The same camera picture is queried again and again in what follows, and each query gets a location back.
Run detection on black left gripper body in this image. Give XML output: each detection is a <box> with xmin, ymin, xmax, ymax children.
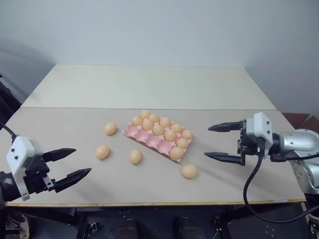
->
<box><xmin>23</xmin><ymin>152</ymin><xmax>57</xmax><ymax>196</ymax></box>

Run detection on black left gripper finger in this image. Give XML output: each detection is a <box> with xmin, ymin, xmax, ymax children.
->
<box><xmin>53</xmin><ymin>167</ymin><xmax>92</xmax><ymax>194</ymax></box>
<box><xmin>42</xmin><ymin>148</ymin><xmax>77</xmax><ymax>164</ymax></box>

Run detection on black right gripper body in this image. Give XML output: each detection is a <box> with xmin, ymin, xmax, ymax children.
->
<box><xmin>236</xmin><ymin>119</ymin><xmax>265</xmax><ymax>166</ymax></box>

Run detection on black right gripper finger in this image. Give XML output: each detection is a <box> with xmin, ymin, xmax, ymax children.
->
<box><xmin>204</xmin><ymin>151</ymin><xmax>246</xmax><ymax>166</ymax></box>
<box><xmin>207</xmin><ymin>120</ymin><xmax>244</xmax><ymax>132</ymax></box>

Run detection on pink egg tray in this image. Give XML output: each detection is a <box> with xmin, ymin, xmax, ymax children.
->
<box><xmin>123</xmin><ymin>110</ymin><xmax>195</xmax><ymax>165</ymax></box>

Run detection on pale crumpled bag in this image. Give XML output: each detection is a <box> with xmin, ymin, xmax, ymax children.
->
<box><xmin>5</xmin><ymin>214</ymin><xmax>28</xmax><ymax>235</ymax></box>

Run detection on black bulky background object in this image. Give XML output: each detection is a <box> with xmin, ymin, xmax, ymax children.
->
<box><xmin>0</xmin><ymin>73</ymin><xmax>22</xmax><ymax>124</ymax></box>

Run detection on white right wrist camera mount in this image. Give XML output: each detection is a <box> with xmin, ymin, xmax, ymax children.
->
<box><xmin>243</xmin><ymin>112</ymin><xmax>275</xmax><ymax>147</ymax></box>

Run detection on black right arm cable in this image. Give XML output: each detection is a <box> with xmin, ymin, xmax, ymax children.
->
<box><xmin>243</xmin><ymin>138</ymin><xmax>319</xmax><ymax>223</ymax></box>

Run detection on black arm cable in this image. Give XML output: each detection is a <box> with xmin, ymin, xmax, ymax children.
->
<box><xmin>0</xmin><ymin>123</ymin><xmax>20</xmax><ymax>138</ymax></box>
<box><xmin>243</xmin><ymin>138</ymin><xmax>319</xmax><ymax>223</ymax></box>

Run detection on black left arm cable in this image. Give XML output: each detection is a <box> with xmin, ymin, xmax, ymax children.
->
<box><xmin>0</xmin><ymin>123</ymin><xmax>20</xmax><ymax>138</ymax></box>

